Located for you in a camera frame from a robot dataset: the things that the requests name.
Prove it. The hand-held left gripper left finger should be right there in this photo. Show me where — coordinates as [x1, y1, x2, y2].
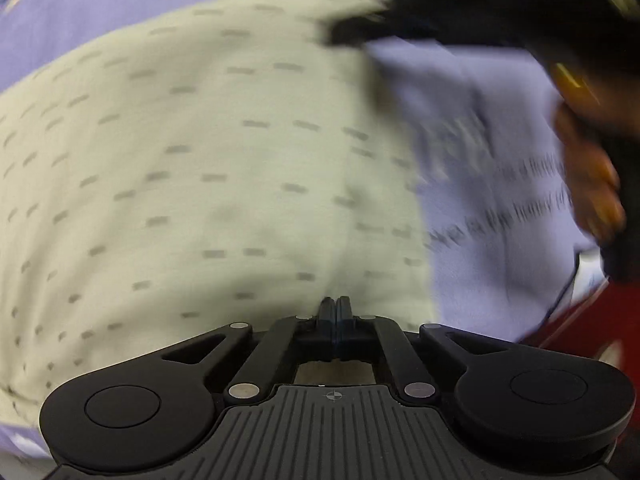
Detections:
[162, 297, 337, 405]

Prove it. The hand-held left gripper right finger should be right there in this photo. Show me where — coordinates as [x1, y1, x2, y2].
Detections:
[336, 295, 514, 404]

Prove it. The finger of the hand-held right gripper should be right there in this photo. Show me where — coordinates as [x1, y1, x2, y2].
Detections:
[325, 9, 397, 49]

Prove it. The cream polka dot garment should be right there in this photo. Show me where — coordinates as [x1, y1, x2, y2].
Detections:
[0, 0, 442, 407]

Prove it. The person's right hand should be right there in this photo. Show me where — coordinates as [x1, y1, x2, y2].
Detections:
[551, 99, 629, 242]

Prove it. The purple floral bedsheet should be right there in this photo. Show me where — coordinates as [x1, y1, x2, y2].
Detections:
[0, 0, 608, 461]

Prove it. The red knit sweater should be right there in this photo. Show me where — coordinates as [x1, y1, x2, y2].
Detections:
[520, 260, 640, 367]

